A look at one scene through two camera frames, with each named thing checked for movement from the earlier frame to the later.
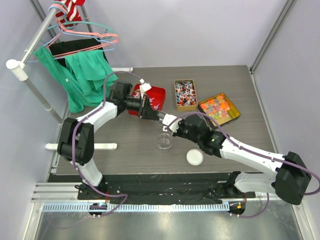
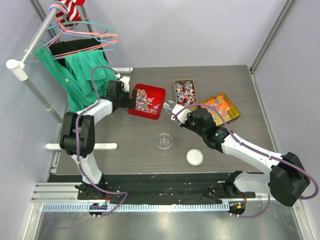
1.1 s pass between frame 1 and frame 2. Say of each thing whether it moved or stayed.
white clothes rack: stayed
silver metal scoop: moved
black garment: stayed
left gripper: moved
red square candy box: stayed
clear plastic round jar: stayed
